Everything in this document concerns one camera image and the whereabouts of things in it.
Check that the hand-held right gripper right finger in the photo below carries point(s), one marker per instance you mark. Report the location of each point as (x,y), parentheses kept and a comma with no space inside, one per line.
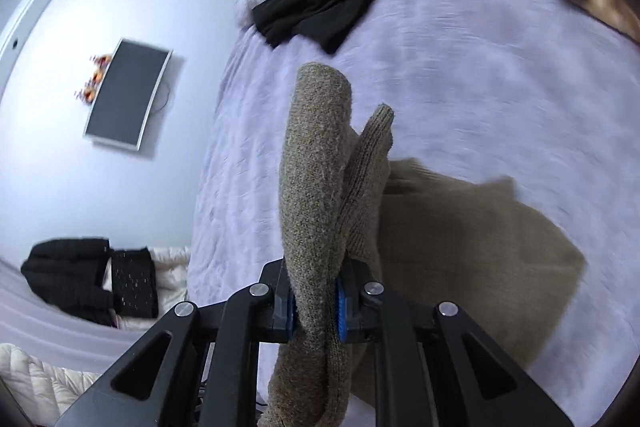
(342,309)

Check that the black speckled garment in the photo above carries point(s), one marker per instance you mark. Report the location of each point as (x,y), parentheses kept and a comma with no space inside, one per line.
(132,284)

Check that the lavender bed blanket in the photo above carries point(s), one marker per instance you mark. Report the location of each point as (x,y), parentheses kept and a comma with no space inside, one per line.
(475,97)

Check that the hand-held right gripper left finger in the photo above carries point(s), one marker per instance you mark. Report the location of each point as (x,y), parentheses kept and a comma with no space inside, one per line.
(289,309)

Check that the black jacket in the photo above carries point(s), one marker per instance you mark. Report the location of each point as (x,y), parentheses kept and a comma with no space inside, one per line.
(65,274)

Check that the wall-mounted flat screen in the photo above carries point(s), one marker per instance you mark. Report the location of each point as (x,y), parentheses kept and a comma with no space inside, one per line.
(127,94)

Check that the beige knit sweater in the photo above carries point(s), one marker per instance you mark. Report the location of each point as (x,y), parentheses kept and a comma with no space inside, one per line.
(310,182)

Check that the white quilted cloth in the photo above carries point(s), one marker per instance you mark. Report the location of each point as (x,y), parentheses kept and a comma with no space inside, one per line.
(40,382)
(172,272)

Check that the colourful wall decoration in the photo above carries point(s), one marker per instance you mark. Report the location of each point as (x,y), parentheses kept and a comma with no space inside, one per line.
(95,79)

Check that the lavender sheet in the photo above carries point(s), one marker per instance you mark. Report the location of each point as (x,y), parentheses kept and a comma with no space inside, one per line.
(60,334)

